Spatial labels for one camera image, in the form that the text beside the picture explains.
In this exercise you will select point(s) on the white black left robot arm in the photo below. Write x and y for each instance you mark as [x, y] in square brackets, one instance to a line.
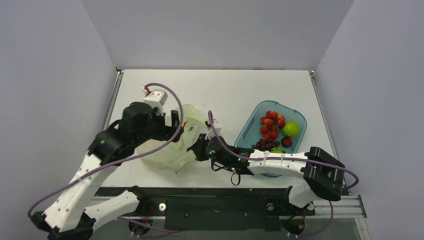
[70, 217]

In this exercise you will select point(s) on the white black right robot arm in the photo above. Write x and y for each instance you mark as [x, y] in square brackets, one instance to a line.
[321, 175]

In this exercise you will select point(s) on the light green plastic bag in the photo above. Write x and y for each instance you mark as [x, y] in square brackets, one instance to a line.
[176, 154]

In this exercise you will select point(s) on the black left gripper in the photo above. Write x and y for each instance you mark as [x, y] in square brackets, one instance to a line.
[168, 131]

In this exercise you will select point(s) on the green fake apple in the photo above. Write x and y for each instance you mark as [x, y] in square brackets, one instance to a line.
[291, 129]

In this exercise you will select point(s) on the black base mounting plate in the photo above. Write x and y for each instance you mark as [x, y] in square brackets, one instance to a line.
[219, 209]

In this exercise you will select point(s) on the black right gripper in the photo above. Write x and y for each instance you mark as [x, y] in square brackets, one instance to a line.
[202, 147]

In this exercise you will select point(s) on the dark red fake fruit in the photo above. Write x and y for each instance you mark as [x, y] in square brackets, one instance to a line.
[286, 141]

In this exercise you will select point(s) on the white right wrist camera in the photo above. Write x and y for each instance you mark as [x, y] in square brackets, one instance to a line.
[213, 129]

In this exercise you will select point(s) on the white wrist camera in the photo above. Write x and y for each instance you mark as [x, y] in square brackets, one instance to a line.
[156, 99]
[213, 129]

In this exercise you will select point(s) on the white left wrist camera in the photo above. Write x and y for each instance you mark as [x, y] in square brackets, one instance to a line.
[156, 99]

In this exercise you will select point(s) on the red fake strawberry bunch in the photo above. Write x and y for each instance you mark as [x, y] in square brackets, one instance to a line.
[271, 124]

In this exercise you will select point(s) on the teal plastic tray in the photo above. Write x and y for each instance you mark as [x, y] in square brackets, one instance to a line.
[250, 134]

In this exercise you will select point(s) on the dark purple fake grapes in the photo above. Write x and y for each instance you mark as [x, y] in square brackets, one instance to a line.
[266, 144]

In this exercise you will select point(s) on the aluminium frame rail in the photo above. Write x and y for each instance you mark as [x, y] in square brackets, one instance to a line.
[349, 207]

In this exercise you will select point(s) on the green striped fake melon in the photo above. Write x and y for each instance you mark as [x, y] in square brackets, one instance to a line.
[278, 150]

